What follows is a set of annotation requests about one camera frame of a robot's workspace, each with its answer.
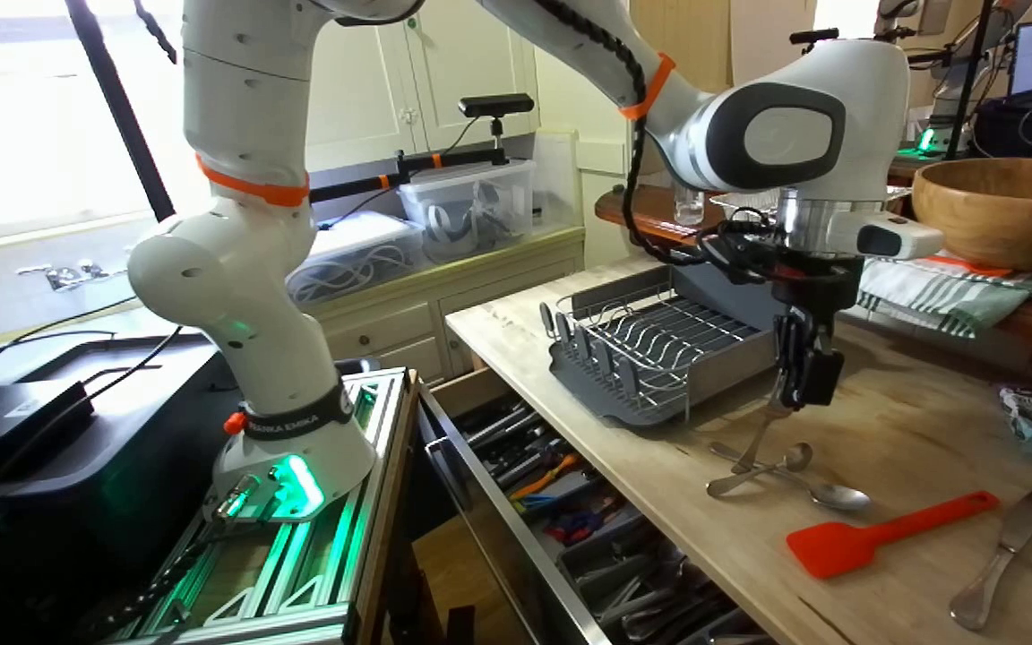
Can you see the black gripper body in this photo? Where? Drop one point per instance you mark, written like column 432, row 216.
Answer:
column 817, row 283

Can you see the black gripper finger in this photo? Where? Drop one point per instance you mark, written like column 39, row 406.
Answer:
column 824, row 363
column 793, row 361

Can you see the silver fork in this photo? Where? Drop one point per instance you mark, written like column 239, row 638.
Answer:
column 736, row 481
column 756, row 447

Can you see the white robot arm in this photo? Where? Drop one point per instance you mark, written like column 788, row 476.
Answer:
column 260, row 93

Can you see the silver spoon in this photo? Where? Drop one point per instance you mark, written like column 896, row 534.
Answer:
column 845, row 499

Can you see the green white striped towel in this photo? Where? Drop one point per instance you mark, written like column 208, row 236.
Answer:
column 956, row 300

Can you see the red plastic strip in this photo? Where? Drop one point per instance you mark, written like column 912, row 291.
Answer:
column 956, row 263

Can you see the red silicone spatula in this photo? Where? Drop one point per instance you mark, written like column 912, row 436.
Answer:
column 831, row 548

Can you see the wooden bowl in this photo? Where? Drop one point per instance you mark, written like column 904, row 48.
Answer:
column 995, row 216

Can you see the silver butter knife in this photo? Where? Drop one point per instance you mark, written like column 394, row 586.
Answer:
column 1020, row 533

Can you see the grey cutlery organiser tray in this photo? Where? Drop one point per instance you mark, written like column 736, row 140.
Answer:
column 610, row 560

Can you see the orange kitchen tool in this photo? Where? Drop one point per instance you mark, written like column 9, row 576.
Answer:
column 547, row 473

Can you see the light wooden board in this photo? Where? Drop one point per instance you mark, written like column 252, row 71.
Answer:
column 753, row 18

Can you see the dark utensil organiser tray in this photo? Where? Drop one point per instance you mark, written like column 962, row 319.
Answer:
column 501, row 436

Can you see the open kitchen drawer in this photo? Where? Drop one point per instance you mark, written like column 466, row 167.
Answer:
column 493, row 523

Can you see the clear plastic storage bin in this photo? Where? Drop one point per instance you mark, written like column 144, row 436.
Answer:
column 466, row 216
column 350, row 255

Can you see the cream drawer cabinet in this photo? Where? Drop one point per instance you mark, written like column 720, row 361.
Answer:
column 394, row 322

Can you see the black diagonal pole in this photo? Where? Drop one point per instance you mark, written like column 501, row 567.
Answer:
column 124, row 112

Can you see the black side table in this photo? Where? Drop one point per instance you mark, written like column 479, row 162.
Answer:
column 63, row 523

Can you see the flat black box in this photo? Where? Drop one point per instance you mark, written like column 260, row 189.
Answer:
column 0, row 424

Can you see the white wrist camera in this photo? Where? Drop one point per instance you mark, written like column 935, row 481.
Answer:
column 896, row 236

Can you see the black stereo camera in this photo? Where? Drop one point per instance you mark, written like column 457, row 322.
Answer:
column 500, row 104

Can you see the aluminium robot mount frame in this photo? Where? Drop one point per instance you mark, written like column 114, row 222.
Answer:
column 301, row 576

